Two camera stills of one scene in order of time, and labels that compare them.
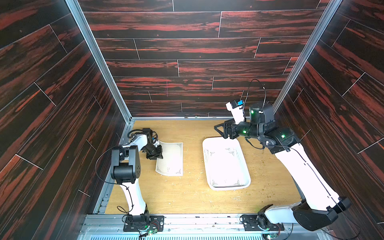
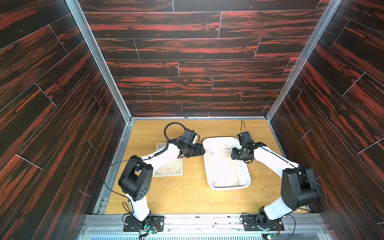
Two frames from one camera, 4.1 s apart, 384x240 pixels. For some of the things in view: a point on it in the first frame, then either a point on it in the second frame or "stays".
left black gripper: x=157 y=155 -> x=199 y=150
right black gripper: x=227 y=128 -> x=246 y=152
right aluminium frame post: x=306 y=54 stays
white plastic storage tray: x=226 y=166 stays
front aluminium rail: x=111 y=227 stays
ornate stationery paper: x=171 y=165 stays
